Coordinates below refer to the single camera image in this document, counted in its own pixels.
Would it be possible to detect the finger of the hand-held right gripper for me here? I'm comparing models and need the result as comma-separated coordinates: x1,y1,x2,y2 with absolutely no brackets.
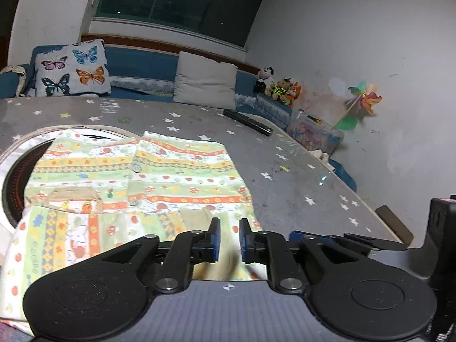
343,233,409,252
288,231,372,261

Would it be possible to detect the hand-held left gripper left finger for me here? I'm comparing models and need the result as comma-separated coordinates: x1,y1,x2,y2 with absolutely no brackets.
98,217,221,293

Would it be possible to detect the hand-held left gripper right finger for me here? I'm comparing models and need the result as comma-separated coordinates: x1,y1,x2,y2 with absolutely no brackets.
239,218,311,293

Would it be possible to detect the patterned children's jacket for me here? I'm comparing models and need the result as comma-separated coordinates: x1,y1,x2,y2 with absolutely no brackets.
0,130,268,328

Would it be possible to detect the blue box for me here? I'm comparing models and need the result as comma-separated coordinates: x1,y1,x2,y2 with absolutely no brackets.
329,160,357,192

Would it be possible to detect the clear plastic storage box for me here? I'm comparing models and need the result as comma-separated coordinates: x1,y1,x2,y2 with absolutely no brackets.
287,110,344,154

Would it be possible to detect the long black remote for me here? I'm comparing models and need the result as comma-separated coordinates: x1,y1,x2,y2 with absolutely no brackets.
223,109,273,137

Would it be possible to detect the colourful pinwheel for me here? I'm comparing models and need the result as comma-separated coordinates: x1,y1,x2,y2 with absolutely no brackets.
333,82,382,131

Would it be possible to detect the orange plush toy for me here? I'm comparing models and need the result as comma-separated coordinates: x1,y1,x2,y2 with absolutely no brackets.
288,82,303,108

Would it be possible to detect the brown bear plush toy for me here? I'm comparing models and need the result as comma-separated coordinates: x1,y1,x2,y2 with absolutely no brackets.
270,78,293,103

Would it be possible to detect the plain beige pillow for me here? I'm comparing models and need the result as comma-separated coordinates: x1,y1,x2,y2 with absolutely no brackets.
173,51,239,110

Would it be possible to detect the panda plush toy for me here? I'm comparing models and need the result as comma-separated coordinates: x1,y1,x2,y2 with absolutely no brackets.
254,66,276,95

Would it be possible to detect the blue sofa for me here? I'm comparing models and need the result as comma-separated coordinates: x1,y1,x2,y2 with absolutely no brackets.
0,41,296,132

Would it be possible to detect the butterfly print pillow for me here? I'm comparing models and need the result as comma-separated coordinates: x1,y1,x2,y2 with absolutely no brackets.
34,39,112,97

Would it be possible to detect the dark window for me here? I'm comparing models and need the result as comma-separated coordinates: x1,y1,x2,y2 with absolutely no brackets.
93,0,275,48

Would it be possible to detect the beige bag strap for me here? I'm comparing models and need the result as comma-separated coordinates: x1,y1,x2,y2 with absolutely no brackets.
0,65,29,97

